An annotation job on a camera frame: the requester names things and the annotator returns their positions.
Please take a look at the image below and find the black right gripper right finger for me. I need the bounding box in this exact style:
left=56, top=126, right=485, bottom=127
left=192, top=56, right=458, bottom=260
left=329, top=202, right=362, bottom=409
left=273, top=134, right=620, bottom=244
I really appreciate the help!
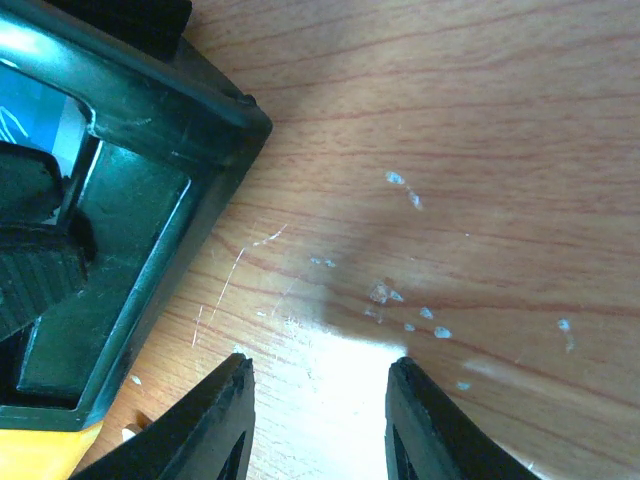
left=385, top=357, right=536, bottom=479

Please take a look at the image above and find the stack of blue cards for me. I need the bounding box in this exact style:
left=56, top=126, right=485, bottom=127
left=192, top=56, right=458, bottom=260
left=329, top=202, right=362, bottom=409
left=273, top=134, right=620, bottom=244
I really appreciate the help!
left=1, top=60, right=87, bottom=177

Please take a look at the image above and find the yellow plastic bin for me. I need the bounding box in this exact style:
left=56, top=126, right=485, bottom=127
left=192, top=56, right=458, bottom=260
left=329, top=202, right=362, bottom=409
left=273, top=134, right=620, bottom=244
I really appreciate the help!
left=0, top=421, right=104, bottom=480

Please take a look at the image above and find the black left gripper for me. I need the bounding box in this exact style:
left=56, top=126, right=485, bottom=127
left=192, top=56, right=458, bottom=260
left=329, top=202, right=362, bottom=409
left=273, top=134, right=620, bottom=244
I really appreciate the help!
left=1, top=141, right=92, bottom=340

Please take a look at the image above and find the black bin with blue cards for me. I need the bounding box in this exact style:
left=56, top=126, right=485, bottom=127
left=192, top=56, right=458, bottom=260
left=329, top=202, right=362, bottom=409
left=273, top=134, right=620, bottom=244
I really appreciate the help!
left=1, top=1, right=272, bottom=432

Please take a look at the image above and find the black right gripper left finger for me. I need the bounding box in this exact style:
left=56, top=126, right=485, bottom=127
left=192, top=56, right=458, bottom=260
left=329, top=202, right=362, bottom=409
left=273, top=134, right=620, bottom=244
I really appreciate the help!
left=73, top=353, right=255, bottom=479

